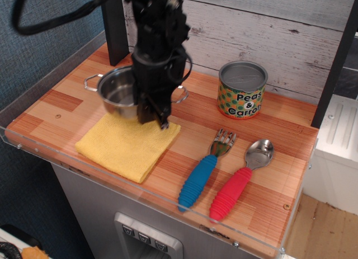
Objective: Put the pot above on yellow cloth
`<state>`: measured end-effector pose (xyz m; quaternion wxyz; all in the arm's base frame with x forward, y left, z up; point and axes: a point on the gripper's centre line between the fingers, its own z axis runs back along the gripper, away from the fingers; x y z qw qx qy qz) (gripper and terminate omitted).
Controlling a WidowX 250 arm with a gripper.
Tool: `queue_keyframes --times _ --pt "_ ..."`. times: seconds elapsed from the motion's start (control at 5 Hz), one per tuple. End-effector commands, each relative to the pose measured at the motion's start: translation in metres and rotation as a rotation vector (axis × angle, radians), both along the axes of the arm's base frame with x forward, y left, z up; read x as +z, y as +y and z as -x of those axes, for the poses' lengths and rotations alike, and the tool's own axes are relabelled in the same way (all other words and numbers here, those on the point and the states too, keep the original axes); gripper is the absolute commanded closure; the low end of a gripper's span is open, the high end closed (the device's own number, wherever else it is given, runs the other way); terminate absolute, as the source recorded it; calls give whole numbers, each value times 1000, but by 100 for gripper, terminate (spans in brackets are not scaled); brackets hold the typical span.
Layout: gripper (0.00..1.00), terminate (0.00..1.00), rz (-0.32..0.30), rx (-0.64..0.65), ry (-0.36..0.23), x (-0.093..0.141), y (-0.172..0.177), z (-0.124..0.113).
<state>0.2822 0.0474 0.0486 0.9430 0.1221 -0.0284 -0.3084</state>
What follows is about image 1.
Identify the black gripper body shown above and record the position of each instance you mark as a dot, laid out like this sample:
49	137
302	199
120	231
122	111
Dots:
158	79

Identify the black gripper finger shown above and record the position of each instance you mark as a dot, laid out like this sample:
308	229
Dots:
148	110

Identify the small steel pot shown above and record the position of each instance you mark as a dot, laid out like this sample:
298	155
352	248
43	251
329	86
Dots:
118	91

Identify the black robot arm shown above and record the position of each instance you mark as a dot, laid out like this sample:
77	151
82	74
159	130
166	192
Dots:
159	58

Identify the yellow folded cloth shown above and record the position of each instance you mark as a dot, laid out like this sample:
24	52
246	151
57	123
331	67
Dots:
126	147

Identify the peas and carrots tin can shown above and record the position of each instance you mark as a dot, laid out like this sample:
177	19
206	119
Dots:
241	88

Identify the grey toy fridge cabinet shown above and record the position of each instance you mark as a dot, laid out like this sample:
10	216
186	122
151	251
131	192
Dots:
95	202

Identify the silver dispenser button panel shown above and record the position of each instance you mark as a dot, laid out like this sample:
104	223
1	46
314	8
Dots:
139	240

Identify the clear acrylic table guard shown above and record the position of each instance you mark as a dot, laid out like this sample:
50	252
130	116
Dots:
48	121

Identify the orange plush object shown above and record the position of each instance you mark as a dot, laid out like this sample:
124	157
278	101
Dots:
33	253

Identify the white toy sink unit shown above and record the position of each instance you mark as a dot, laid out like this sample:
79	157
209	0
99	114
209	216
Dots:
332	173

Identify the black upright post left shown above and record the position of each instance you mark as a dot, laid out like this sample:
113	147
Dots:
115	30

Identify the black upright post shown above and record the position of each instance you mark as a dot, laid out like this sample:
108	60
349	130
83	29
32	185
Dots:
337	65
115	30

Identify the blue handled fork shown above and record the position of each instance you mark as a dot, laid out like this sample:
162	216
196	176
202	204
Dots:
195	183

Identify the red handled spoon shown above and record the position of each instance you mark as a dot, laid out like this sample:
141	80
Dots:
258	155

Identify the black upright post right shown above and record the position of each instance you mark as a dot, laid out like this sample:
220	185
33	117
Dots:
337	65

